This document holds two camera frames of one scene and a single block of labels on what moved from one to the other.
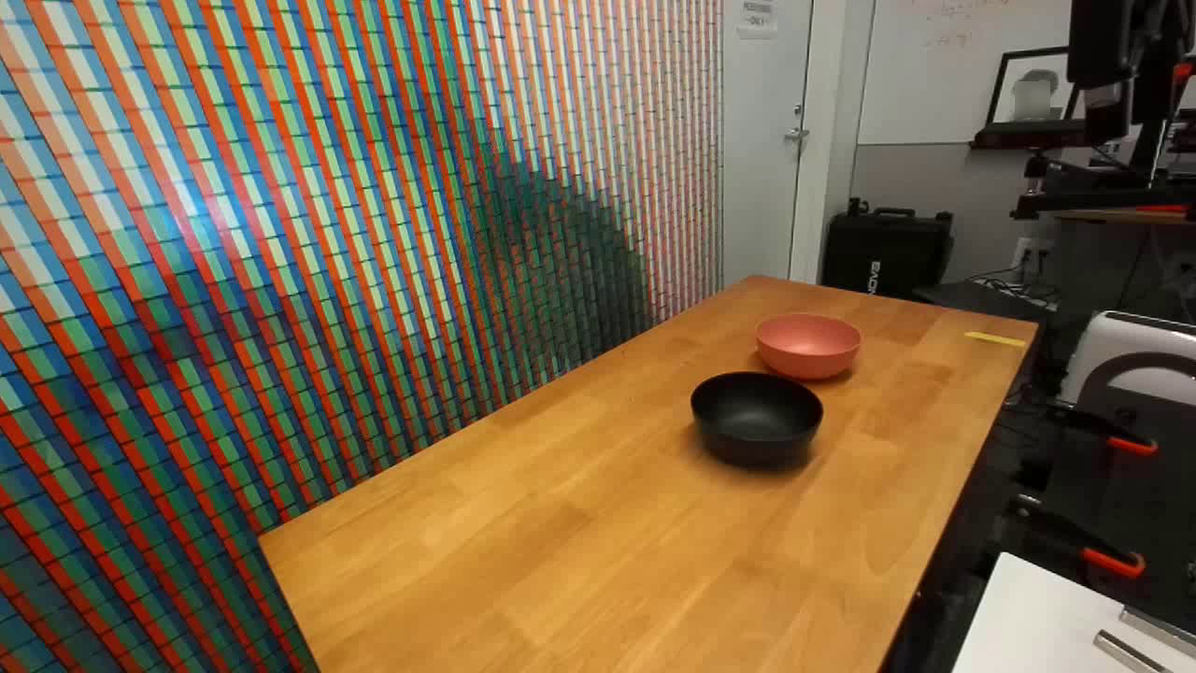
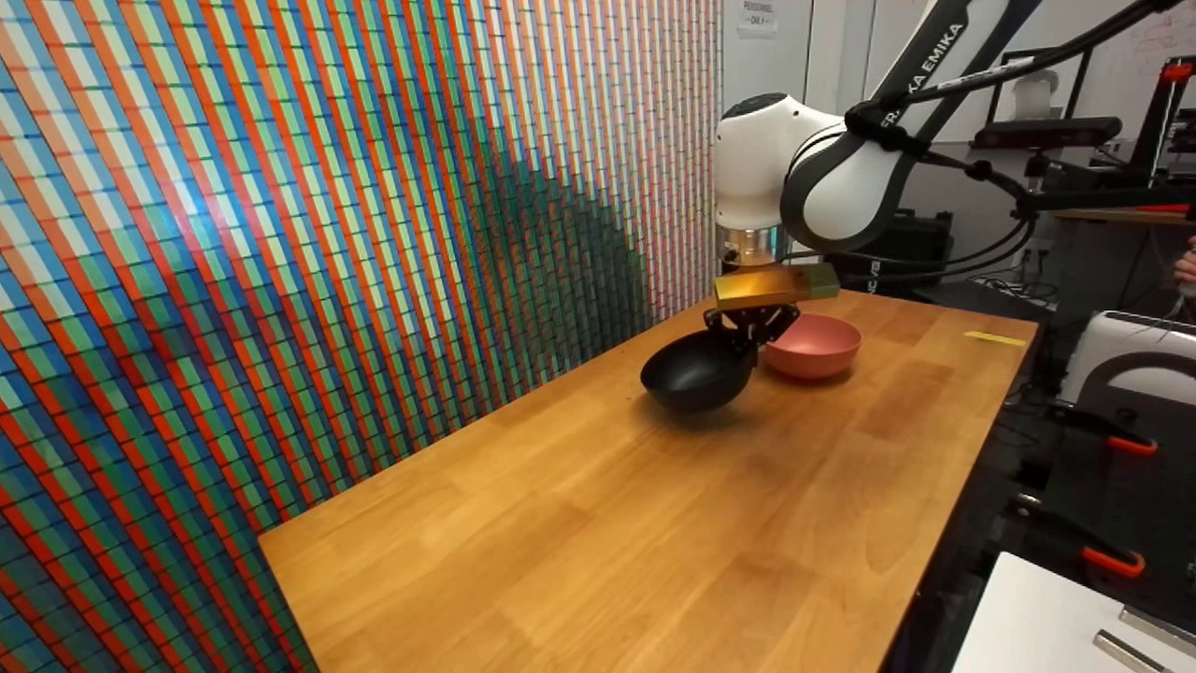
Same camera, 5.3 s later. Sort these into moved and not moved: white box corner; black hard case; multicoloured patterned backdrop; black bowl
Moved: black bowl
Not moved: multicoloured patterned backdrop; white box corner; black hard case
